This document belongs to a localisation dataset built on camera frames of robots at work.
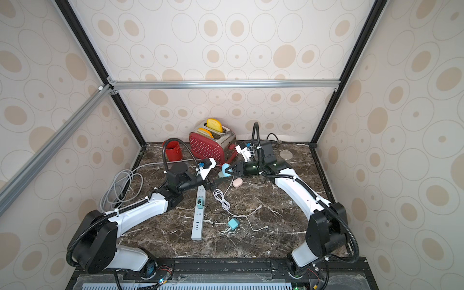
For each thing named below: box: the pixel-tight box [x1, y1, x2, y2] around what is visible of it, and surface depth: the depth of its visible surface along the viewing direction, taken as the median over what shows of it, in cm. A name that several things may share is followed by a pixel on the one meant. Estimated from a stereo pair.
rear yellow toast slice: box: [206, 118, 223, 133], surface depth 105 cm
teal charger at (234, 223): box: [227, 217, 240, 229], surface depth 86 cm
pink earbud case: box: [232, 177, 243, 188], surface depth 101 cm
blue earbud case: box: [221, 163, 233, 178], surface depth 77 cm
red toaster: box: [189, 120, 237, 165], surface depth 101 cm
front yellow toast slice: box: [196, 127, 214, 139], surface depth 99 cm
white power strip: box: [191, 184, 205, 241], surface depth 87 cm
